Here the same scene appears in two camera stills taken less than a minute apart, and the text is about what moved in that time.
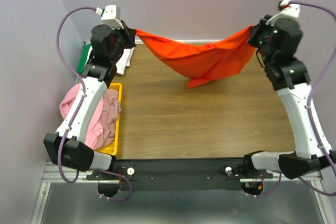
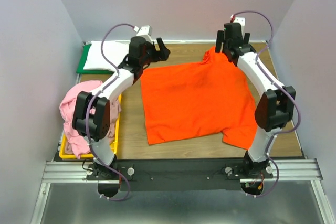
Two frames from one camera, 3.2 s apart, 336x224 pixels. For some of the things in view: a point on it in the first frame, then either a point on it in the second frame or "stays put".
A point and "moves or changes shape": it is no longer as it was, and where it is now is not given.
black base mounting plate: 179,174 stays put
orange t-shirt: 200,63 moves or changes shape
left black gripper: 129,33 to 161,55
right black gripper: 255,30 to 219,41
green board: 82,59 stays put
